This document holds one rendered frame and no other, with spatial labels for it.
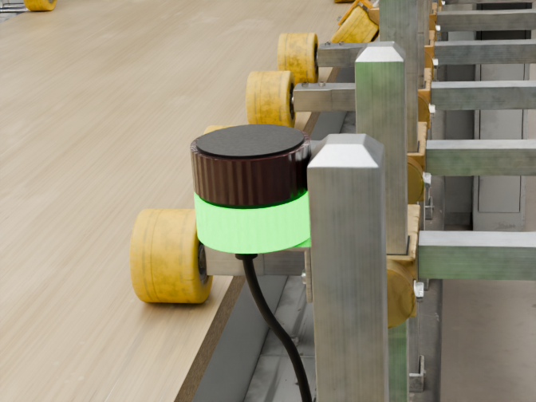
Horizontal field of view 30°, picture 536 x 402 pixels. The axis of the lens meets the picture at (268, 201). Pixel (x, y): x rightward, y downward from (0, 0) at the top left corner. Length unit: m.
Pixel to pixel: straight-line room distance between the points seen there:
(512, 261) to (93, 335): 0.34
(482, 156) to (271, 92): 0.35
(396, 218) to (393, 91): 0.10
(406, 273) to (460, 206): 2.61
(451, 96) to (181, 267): 0.57
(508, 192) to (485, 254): 2.40
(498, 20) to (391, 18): 0.82
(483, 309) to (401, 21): 1.94
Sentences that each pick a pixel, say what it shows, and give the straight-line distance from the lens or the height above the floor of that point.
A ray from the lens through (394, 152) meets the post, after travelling 0.73.
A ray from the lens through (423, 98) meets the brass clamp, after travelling 1.22.
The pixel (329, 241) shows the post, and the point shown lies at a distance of 0.49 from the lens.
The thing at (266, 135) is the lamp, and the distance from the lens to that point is 0.50.
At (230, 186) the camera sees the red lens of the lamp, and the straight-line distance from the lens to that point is 0.47.
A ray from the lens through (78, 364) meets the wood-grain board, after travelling 0.79.
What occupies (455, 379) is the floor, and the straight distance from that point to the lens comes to 2.51.
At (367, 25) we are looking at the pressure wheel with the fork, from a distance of 1.76.
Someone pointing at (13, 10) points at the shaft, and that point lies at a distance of 3.06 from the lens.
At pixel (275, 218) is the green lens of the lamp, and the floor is 1.10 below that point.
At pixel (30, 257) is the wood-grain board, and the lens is 1.00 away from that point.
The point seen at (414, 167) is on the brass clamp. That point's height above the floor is 0.96.
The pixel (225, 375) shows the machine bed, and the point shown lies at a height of 0.70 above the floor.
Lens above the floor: 1.28
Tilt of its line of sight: 20 degrees down
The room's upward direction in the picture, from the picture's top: 3 degrees counter-clockwise
